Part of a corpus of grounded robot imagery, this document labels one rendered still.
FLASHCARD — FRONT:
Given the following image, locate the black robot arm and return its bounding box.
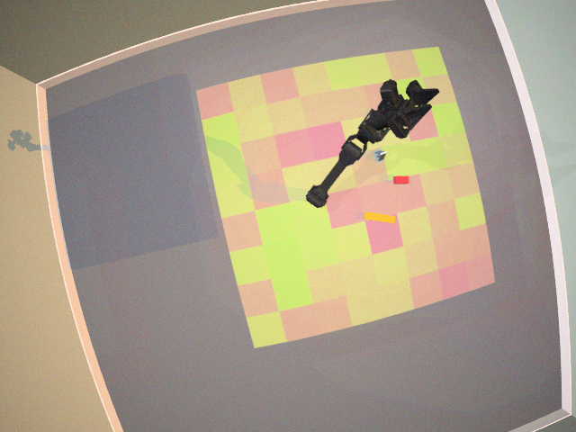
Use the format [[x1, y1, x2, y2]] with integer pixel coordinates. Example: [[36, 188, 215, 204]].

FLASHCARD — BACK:
[[306, 79, 402, 208]]

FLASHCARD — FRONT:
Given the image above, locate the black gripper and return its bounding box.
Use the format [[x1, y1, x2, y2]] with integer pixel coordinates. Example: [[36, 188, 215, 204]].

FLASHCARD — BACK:
[[381, 80, 440, 140]]

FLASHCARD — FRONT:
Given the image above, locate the yellow bar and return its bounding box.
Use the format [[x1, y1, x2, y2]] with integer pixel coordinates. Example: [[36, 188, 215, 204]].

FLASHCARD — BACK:
[[364, 211, 395, 224]]

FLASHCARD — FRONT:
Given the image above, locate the red rectangular block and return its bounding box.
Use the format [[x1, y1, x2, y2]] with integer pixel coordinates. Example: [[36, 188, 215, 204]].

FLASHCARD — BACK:
[[393, 175, 410, 185]]

